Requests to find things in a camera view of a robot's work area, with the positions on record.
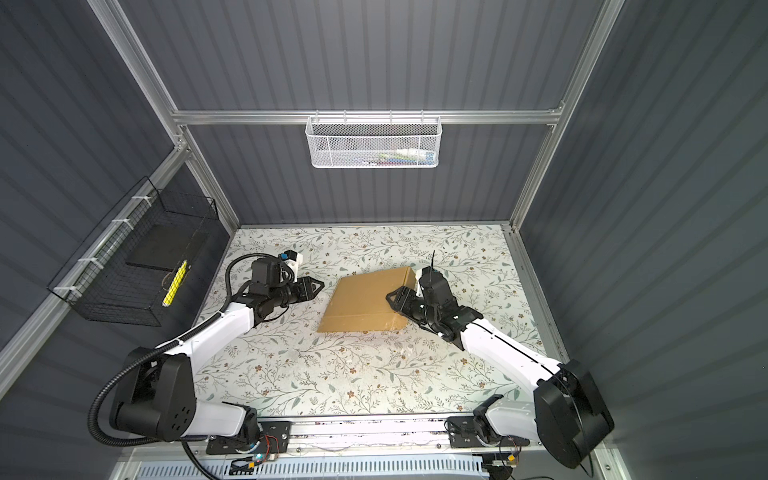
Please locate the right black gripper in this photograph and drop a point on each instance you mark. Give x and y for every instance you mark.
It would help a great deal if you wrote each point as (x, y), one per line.
(404, 300)

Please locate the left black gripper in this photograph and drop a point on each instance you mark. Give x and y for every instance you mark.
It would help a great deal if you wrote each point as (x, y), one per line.
(307, 283)

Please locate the brown cardboard box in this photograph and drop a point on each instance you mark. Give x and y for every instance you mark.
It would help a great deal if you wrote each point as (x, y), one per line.
(359, 302)

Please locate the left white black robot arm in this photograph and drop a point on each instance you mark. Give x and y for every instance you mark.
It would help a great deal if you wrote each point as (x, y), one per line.
(155, 398)

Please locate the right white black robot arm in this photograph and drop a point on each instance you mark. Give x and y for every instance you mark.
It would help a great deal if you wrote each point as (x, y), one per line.
(560, 405)

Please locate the yellow green striped tool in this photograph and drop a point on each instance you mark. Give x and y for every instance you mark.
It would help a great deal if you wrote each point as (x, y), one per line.
(175, 284)

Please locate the markers in white basket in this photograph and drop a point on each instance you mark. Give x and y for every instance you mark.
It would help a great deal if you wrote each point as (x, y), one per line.
(403, 157)

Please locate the black foam pad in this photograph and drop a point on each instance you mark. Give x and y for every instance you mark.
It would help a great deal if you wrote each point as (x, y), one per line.
(164, 248)

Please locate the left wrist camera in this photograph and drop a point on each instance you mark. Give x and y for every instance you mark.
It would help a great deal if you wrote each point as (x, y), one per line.
(293, 260)

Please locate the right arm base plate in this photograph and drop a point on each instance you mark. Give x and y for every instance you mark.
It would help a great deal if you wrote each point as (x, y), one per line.
(465, 432)

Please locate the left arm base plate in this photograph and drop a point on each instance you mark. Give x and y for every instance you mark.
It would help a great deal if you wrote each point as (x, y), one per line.
(273, 439)

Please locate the white wire mesh basket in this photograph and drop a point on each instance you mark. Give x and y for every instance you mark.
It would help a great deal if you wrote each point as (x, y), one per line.
(337, 144)

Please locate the black wire basket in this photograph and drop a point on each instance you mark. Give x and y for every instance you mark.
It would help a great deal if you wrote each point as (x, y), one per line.
(134, 272)

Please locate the white perforated cable tray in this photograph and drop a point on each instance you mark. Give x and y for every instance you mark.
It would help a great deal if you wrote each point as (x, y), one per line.
(446, 466)

